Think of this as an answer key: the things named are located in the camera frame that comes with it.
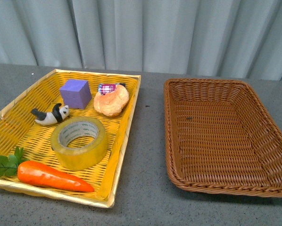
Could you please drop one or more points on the yellow tape roll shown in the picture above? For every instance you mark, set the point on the yellow tape roll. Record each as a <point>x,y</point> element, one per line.
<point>83,157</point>

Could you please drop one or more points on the brown wicker basket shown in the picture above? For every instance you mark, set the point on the brown wicker basket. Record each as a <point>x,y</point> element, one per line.
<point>220,139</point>

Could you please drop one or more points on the toy bread croissant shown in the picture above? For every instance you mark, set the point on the toy bread croissant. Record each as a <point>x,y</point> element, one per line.
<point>112,103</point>

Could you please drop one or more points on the small pink labelled can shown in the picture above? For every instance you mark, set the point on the small pink labelled can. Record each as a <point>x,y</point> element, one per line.
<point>104,88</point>

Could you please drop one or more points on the purple foam cube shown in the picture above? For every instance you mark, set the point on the purple foam cube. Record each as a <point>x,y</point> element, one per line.
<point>76,93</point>

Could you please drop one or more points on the panda figurine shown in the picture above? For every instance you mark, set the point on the panda figurine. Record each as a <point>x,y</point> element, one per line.
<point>57,115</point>

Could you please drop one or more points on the orange toy carrot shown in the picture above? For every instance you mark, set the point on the orange toy carrot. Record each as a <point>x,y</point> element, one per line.
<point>38,174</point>

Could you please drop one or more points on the grey curtain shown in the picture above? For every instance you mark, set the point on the grey curtain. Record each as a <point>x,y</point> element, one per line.
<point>224,38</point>

